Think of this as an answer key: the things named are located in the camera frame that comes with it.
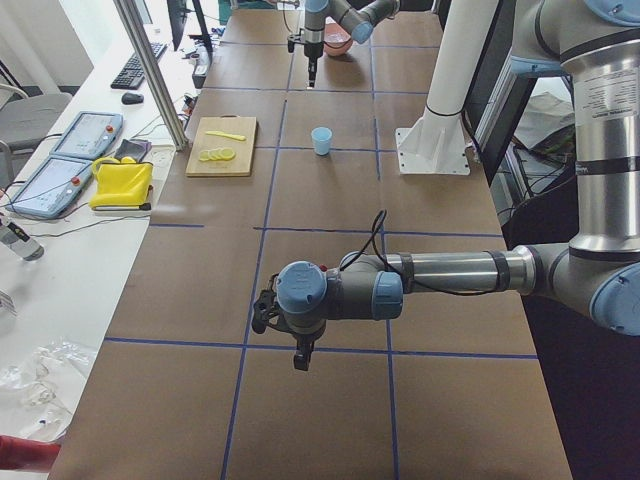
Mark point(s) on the black keyboard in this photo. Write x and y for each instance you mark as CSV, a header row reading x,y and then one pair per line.
x,y
131,76

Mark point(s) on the upper blue teach pendant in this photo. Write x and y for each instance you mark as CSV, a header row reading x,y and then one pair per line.
x,y
89,135

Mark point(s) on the clear plastic bag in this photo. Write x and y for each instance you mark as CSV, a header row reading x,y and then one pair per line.
x,y
39,396

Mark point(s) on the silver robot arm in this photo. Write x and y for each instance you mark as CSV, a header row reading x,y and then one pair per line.
x,y
596,273
358,23

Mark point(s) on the pink bowl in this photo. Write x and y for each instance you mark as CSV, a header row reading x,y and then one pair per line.
x,y
337,41

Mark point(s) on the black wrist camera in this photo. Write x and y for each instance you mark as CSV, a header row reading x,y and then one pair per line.
x,y
294,39
266,310

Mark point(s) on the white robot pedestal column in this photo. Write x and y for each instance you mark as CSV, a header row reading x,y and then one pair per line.
x,y
435,144

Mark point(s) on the light blue plastic cup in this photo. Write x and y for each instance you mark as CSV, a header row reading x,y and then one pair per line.
x,y
321,138

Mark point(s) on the lower blue teach pendant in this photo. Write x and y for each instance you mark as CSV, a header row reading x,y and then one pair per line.
x,y
52,188

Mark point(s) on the blue teach pendant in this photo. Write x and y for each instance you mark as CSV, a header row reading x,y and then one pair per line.
x,y
89,135
52,188

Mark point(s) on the wooden cutting board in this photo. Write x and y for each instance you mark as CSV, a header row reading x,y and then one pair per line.
x,y
240,165

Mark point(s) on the lemon slice nearest handle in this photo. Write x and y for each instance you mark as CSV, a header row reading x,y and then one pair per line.
x,y
226,153

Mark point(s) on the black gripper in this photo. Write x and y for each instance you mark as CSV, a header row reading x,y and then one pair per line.
x,y
312,51
303,340

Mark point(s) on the yellow plastic knife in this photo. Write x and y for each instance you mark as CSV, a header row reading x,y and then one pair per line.
x,y
227,135

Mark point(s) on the aluminium frame post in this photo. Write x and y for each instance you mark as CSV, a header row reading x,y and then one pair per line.
x,y
133,26

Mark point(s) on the black computer mouse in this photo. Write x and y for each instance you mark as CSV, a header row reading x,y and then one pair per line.
x,y
132,98

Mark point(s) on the yellow bag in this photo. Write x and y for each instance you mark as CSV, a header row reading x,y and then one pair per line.
x,y
122,184

